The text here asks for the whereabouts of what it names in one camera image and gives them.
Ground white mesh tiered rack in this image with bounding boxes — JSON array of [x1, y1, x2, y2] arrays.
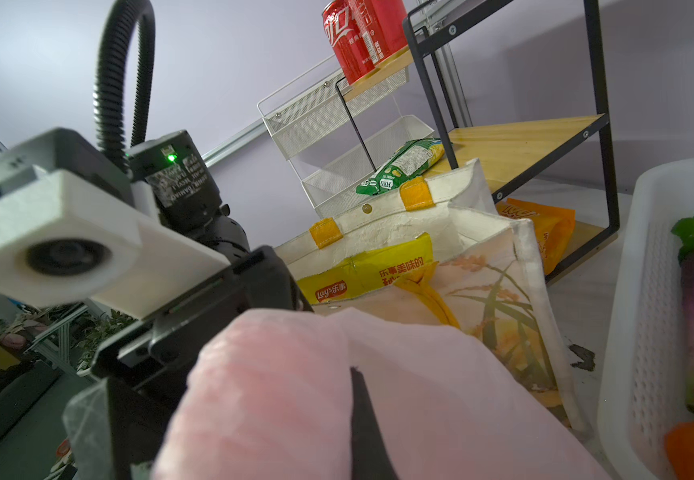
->
[[257, 49, 435, 218]]

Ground white plastic basket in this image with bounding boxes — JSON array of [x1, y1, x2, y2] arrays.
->
[[597, 159, 694, 479]]

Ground green snack bag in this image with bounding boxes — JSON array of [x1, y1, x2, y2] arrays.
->
[[356, 138, 445, 196]]

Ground orange snack packet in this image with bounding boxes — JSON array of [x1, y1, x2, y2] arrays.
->
[[496, 199, 576, 276]]

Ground yellow chips bag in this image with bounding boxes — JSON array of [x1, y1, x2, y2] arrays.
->
[[297, 233, 434, 304]]

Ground red cola can right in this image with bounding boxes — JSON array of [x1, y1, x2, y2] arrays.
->
[[348, 0, 408, 66]]

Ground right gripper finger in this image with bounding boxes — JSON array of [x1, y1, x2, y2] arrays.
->
[[350, 367, 399, 480]]

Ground white canvas tote bag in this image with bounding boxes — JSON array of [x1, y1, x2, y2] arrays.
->
[[277, 160, 591, 436]]

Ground red cola can left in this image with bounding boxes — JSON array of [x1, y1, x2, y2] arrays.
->
[[322, 0, 375, 85]]

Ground red cola can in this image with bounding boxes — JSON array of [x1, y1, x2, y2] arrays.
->
[[322, 0, 375, 85], [348, 0, 408, 66]]

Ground wooden black-frame shelf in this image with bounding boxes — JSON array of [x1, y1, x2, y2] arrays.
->
[[334, 1, 621, 284]]

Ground pink plastic grocery bag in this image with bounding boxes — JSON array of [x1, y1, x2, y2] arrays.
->
[[152, 309, 606, 479]]

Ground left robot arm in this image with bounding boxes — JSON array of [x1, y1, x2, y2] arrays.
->
[[64, 1, 310, 479]]

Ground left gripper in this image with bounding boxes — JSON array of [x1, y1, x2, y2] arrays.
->
[[63, 246, 311, 479]]

